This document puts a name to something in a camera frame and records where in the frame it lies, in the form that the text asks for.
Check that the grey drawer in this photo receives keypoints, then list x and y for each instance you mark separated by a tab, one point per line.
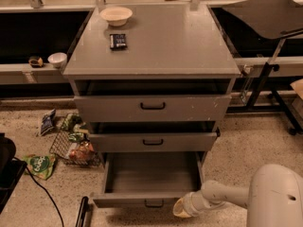
149	179
154	136
153	100

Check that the grey bottom drawer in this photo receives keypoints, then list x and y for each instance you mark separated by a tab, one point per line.
149	179

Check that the beige paper bowl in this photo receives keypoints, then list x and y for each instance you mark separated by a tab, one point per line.
116	16

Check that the green snack bag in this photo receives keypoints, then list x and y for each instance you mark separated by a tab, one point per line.
40	166

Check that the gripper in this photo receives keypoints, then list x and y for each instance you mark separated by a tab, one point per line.
191	202

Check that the dark blue snack bar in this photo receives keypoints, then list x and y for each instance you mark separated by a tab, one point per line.
118	41

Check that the grey drawer cabinet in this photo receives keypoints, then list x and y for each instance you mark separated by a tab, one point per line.
163	42

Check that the black equipment left edge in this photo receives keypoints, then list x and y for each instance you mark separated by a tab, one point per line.
11	169

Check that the grey middle drawer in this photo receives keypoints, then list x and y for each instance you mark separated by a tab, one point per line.
154	136

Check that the orange snack bag in basket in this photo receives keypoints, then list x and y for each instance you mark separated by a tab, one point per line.
82	151

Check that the blue chip bag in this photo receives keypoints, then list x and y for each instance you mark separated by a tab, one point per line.
47	123

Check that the green bag in basket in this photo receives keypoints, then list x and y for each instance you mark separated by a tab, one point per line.
70	121

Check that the black bar on floor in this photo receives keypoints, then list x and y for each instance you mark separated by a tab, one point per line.
84	206

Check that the grey top drawer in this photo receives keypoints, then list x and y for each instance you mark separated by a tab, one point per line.
153	100

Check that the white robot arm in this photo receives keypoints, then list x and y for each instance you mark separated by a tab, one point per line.
274	198

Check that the black wire basket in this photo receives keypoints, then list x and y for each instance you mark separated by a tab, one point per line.
65	140

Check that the black tray stand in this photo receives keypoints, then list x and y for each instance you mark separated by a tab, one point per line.
265	38

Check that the small white cup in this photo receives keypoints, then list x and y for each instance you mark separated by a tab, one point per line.
58	59

